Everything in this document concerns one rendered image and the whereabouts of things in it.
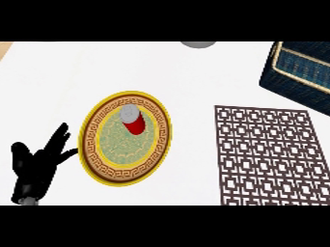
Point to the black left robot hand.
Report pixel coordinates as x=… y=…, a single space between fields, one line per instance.
x=34 y=167

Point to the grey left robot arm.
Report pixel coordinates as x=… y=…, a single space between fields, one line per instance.
x=28 y=202

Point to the brown lattice placemat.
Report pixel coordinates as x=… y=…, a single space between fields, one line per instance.
x=272 y=156

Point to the dark blue woven basket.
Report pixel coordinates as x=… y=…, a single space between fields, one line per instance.
x=310 y=77

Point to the round yellow patterned plate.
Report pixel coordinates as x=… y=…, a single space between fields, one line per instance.
x=126 y=139

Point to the red can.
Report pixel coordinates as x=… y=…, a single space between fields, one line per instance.
x=133 y=119

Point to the grey round object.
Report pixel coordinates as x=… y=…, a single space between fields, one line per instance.
x=198 y=44

